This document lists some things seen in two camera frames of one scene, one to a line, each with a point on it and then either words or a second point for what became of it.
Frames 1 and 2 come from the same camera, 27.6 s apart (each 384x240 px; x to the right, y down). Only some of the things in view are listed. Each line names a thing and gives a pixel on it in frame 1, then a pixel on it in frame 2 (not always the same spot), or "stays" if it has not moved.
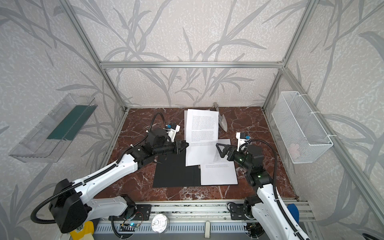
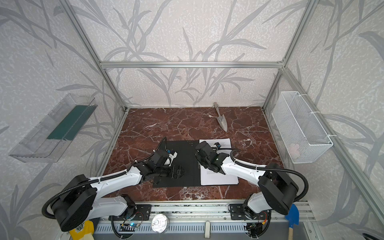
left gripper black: (176, 146) to (162, 154)
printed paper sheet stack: (185, 119) to (208, 177)
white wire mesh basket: (303, 139) stays
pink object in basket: (294, 150) stays
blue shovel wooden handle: (294, 211) stays
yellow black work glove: (84, 232) stays
